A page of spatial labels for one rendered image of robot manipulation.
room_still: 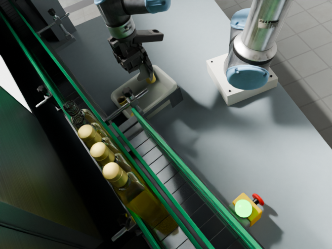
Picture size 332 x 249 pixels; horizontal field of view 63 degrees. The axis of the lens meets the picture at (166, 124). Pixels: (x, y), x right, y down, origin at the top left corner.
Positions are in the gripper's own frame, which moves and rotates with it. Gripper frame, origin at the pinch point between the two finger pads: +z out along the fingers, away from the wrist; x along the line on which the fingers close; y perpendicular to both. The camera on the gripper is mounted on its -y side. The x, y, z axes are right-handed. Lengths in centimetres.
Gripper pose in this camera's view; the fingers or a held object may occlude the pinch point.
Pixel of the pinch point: (148, 73)
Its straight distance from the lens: 96.7
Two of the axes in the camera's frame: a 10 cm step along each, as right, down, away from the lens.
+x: 6.0, 5.9, -5.4
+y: -7.7, 6.2, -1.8
